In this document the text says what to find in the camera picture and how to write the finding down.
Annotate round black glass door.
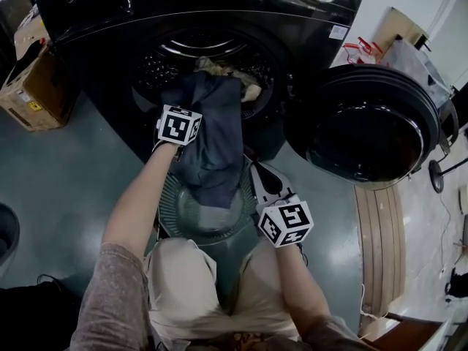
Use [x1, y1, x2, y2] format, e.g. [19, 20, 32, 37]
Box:
[283, 64, 442, 192]

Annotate cream clothes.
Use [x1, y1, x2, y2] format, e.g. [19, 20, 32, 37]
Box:
[195, 56, 264, 104]

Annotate pale green laundry basket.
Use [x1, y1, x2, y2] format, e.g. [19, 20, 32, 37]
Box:
[156, 146, 268, 306]

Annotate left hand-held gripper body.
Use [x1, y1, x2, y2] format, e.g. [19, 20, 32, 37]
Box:
[155, 103, 204, 148]

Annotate dark blue garment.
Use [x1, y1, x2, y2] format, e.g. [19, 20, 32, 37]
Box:
[160, 71, 246, 210]

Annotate black equipment bundle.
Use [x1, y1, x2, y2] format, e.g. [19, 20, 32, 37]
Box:
[444, 267, 468, 299]

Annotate flat cardboard sheet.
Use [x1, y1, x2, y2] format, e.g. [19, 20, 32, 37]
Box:
[376, 6, 433, 50]

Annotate clear plastic bag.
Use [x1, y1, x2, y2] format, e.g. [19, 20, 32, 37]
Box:
[380, 38, 455, 104]

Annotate wooden slatted board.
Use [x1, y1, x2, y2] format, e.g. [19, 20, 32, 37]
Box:
[353, 184, 407, 317]

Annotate person's left forearm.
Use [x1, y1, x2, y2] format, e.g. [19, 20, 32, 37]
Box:
[101, 143, 181, 265]

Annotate white side table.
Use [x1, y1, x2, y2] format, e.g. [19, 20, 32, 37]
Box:
[360, 311, 450, 351]

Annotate black round chair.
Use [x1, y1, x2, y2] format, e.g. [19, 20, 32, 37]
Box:
[438, 97, 461, 153]

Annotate large brown cardboard box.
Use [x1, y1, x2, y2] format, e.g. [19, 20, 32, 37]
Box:
[0, 4, 80, 132]

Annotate person's right forearm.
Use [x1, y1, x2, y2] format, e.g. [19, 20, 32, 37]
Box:
[273, 242, 333, 327]

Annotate black floor fan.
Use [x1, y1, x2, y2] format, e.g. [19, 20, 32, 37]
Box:
[428, 137, 468, 194]

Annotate person's brown printed shirt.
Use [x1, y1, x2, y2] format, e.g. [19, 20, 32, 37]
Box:
[69, 241, 385, 351]

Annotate black washing machine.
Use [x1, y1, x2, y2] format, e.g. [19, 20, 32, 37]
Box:
[35, 0, 370, 167]

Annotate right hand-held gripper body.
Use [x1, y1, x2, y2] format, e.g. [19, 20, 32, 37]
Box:
[254, 191, 315, 249]

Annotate person's beige trousers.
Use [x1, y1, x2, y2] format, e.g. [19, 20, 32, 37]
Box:
[145, 236, 301, 343]

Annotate white bags with red handles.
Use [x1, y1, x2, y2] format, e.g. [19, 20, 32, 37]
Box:
[342, 37, 384, 66]

